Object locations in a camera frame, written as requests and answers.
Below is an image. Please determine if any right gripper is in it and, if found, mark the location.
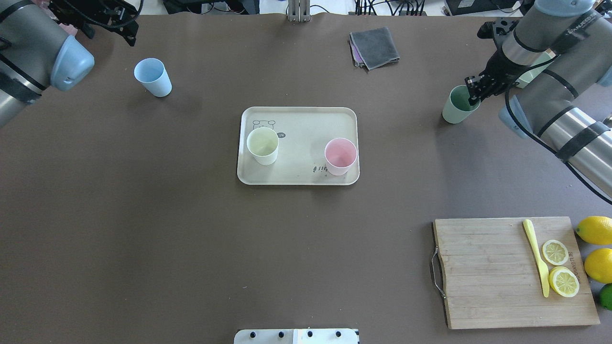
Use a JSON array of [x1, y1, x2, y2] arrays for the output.
[[465, 18, 531, 107]]

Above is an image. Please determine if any yellow lemon upper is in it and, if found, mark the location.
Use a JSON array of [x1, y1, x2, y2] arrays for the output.
[[575, 216, 612, 245]]

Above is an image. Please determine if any purple cloth underneath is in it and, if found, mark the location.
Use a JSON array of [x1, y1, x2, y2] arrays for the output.
[[349, 41, 365, 68]]

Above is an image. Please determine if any yellow lemon lower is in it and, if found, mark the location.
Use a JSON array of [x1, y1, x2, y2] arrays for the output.
[[584, 247, 612, 284]]

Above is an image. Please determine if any lemon half upper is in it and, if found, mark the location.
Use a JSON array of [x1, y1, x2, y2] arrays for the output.
[[541, 239, 569, 266]]

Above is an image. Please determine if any cream white plastic cup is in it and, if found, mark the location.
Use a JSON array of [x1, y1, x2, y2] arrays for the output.
[[246, 127, 278, 165]]

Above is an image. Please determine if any blue plastic cup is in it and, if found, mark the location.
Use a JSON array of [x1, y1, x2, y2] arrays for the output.
[[133, 57, 173, 97]]

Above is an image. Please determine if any lemon half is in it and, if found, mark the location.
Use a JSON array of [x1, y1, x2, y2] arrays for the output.
[[548, 266, 580, 298], [541, 239, 569, 266]]

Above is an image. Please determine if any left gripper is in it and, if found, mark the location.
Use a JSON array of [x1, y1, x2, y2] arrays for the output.
[[48, 0, 143, 46]]

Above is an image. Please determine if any green plastic cup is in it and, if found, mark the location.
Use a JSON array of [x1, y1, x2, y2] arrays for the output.
[[442, 85, 481, 124]]

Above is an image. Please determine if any bamboo cutting board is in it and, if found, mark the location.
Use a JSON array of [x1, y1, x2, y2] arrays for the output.
[[433, 217, 600, 330]]

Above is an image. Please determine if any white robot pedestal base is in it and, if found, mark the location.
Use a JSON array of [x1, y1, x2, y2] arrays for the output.
[[233, 327, 360, 344]]

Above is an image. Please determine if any grey folded cloth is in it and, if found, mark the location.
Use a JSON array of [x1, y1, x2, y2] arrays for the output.
[[350, 26, 400, 70]]

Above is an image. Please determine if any lemon half lower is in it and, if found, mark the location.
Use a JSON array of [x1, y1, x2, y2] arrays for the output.
[[548, 266, 580, 298]]

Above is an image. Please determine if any yellow plastic knife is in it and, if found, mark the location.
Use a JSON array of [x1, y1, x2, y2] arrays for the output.
[[523, 218, 550, 298]]

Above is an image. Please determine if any yellow lemon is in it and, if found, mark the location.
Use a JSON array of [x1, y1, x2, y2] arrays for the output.
[[575, 216, 612, 245], [584, 247, 612, 284]]

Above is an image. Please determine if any cream rabbit tray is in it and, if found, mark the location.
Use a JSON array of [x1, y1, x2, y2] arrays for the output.
[[237, 107, 360, 185]]

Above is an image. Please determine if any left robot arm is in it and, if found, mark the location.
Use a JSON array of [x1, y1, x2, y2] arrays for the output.
[[0, 0, 142, 126]]

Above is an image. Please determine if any green ceramic bowl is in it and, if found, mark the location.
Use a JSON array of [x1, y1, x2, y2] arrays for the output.
[[516, 53, 555, 88]]

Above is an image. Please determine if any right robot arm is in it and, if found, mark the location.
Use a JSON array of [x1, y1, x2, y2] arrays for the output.
[[465, 0, 612, 196]]

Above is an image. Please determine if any pink plastic cup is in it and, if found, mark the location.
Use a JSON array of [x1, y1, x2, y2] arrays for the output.
[[324, 138, 358, 176]]

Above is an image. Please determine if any green lime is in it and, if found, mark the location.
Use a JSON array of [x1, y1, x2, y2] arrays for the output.
[[599, 283, 612, 311]]

